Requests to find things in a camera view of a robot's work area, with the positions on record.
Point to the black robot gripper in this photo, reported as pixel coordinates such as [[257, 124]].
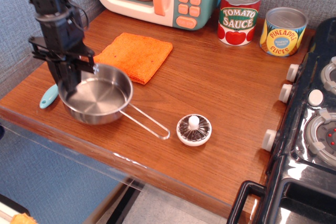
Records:
[[61, 45]]

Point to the small steel pot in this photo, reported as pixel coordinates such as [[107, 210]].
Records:
[[103, 97]]

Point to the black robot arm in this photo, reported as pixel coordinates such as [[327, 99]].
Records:
[[45, 7]]

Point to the orange folded napkin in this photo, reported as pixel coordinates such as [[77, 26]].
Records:
[[140, 57]]

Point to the white pot lid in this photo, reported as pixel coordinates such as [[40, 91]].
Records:
[[194, 130]]

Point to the tomato sauce can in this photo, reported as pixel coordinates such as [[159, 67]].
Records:
[[237, 21]]

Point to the white stove knob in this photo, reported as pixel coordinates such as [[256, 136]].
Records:
[[269, 139], [285, 93], [292, 72]]

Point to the pineapple slices can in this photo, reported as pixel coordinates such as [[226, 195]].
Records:
[[283, 31]]

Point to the white round stove button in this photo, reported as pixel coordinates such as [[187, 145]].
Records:
[[315, 97]]

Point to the black toy stove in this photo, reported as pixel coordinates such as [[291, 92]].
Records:
[[300, 187]]

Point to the grey stove burner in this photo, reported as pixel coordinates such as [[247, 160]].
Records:
[[320, 136], [328, 76]]

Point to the white spatula teal handle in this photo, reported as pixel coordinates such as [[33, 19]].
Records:
[[49, 97]]

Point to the black oven door handle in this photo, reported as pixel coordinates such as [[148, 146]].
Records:
[[247, 188]]

